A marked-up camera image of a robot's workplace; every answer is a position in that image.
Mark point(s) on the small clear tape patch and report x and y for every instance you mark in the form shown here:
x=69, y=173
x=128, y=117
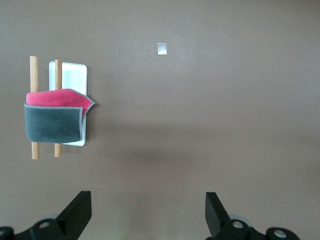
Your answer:
x=162, y=48

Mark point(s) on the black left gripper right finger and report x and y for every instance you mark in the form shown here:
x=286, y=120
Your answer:
x=220, y=225

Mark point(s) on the round wooden stick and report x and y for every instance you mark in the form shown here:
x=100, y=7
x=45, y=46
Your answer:
x=33, y=75
x=58, y=75

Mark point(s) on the grey and pink cloth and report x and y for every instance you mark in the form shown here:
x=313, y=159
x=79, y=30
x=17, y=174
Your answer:
x=50, y=125

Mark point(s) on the white rectangular tray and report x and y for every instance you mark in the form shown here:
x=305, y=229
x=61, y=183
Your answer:
x=75, y=77

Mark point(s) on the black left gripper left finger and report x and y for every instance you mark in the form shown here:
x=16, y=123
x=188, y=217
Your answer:
x=62, y=225

